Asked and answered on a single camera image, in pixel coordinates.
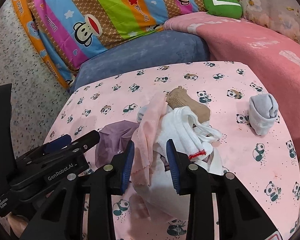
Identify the tan ribbed sock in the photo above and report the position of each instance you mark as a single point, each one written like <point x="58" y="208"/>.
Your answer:
<point x="178" y="97"/>

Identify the person's left hand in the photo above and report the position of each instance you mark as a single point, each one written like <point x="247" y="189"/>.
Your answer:
<point x="17" y="223"/>

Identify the grey rolled sock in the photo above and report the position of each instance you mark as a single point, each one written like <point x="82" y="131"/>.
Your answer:
<point x="263" y="112"/>

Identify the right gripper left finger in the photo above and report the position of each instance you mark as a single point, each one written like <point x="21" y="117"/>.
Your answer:
<point x="109" y="180"/>

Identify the pink panda print cloth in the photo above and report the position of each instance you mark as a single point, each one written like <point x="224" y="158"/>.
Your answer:
<point x="262" y="164"/>

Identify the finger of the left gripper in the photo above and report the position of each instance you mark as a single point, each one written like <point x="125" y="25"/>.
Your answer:
<point x="57" y="144"/>
<point x="85" y="142"/>

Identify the white red-trimmed sock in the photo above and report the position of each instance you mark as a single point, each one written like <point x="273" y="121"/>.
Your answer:
<point x="189" y="136"/>

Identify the pink thin cloth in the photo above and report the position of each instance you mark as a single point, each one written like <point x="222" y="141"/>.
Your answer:
<point x="144" y="137"/>

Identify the light blue sock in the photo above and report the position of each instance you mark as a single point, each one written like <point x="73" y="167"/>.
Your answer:
<point x="141" y="113"/>

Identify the purple plastic bag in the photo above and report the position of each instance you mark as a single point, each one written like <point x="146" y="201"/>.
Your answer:
<point x="114" y="138"/>

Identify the blue velvet stool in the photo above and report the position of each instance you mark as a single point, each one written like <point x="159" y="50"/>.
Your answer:
<point x="156" y="49"/>

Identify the white cloth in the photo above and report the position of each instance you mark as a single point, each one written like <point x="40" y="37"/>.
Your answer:
<point x="162" y="203"/>

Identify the pink blanket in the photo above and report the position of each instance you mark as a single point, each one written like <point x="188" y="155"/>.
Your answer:
<point x="274" y="58"/>

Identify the colourful monkey print quilt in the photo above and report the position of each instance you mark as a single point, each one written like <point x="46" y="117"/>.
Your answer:
<point x="66" y="33"/>

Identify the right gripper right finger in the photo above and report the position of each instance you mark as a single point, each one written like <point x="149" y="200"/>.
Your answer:
<point x="191" y="179"/>

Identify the green checkmark cushion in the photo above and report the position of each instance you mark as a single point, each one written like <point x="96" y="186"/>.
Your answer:
<point x="224" y="8"/>

